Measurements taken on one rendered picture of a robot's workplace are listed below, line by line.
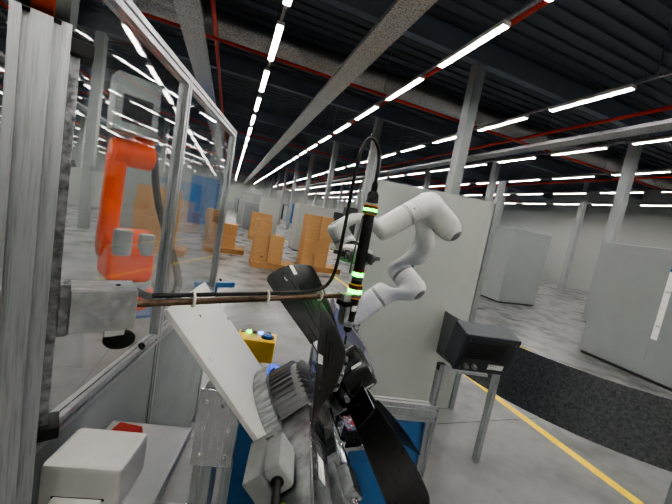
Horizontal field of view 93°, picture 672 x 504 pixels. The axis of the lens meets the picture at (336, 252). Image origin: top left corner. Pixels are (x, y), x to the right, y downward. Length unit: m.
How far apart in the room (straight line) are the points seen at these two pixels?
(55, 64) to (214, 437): 0.80
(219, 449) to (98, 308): 0.49
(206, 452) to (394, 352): 2.36
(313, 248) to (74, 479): 8.40
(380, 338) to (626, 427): 1.68
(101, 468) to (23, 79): 0.78
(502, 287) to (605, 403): 8.20
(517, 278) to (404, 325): 8.20
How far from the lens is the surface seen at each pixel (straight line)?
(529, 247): 11.12
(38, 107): 0.61
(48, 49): 0.63
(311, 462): 0.73
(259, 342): 1.35
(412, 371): 3.26
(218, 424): 0.93
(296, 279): 0.94
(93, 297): 0.64
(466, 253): 3.12
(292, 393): 0.89
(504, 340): 1.59
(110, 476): 1.00
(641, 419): 2.71
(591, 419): 2.70
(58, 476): 1.04
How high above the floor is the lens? 1.61
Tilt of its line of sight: 6 degrees down
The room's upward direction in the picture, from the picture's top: 10 degrees clockwise
